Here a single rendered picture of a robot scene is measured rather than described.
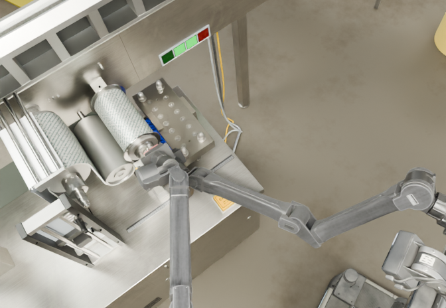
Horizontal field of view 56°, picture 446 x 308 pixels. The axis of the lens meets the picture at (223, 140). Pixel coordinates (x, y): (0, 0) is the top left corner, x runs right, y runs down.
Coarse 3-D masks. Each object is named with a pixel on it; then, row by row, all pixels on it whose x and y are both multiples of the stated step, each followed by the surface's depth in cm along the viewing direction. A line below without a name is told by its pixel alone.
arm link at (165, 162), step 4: (164, 156) 131; (168, 156) 131; (160, 160) 130; (164, 160) 129; (168, 160) 128; (172, 160) 129; (160, 164) 129; (164, 164) 128; (168, 164) 128; (172, 164) 129; (176, 164) 130; (160, 168) 127; (164, 168) 128; (168, 168) 128; (160, 172) 127; (164, 172) 127
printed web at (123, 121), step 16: (112, 96) 152; (112, 112) 149; (128, 112) 149; (48, 128) 137; (64, 128) 142; (112, 128) 148; (128, 128) 145; (144, 128) 146; (64, 144) 135; (80, 144) 158; (128, 144) 144; (64, 160) 131; (80, 160) 134; (64, 192) 153
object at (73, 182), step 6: (72, 174) 134; (78, 174) 135; (66, 180) 133; (72, 180) 133; (78, 180) 133; (66, 186) 132; (72, 186) 132; (78, 186) 132; (84, 186) 133; (72, 192) 132
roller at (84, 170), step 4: (36, 112) 140; (40, 112) 141; (44, 112) 142; (48, 112) 143; (52, 112) 145; (80, 164) 134; (68, 168) 131; (72, 168) 133; (76, 168) 134; (80, 168) 136; (84, 168) 137; (88, 168) 138; (72, 172) 134; (80, 172) 137; (84, 172) 139; (88, 172) 140; (84, 176) 140; (60, 180) 134; (84, 180) 142; (56, 184) 134; (60, 184) 135; (52, 188) 134; (56, 188) 136; (60, 188) 137
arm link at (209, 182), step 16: (192, 176) 147; (208, 176) 147; (208, 192) 146; (224, 192) 144; (240, 192) 141; (256, 192) 142; (256, 208) 140; (272, 208) 136; (288, 208) 135; (288, 224) 132
